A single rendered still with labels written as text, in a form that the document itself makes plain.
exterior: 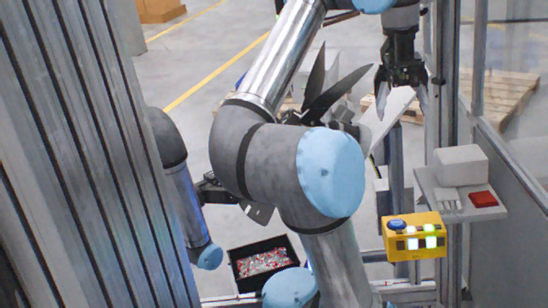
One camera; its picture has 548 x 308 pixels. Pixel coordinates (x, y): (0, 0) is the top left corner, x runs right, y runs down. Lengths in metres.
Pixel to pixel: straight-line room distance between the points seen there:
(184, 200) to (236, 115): 0.61
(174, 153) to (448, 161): 1.10
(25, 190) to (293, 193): 0.31
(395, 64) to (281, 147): 0.44
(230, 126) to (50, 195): 0.28
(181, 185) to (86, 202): 0.71
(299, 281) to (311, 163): 0.44
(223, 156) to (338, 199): 0.17
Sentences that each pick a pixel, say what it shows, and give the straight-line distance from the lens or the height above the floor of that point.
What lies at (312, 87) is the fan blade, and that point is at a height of 1.28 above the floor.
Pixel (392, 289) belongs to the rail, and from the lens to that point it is 1.63.
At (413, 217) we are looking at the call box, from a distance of 1.54.
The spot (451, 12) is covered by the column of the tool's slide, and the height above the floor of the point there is 1.45.
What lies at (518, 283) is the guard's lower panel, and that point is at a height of 0.57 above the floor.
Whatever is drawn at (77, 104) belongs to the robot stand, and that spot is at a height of 1.78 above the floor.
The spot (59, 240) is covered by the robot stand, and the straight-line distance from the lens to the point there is 0.60.
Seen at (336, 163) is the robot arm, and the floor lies 1.64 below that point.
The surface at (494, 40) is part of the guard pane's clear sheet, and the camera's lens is 2.04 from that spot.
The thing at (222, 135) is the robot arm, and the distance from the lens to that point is 0.75.
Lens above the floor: 1.97
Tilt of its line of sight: 27 degrees down
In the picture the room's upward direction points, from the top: 9 degrees counter-clockwise
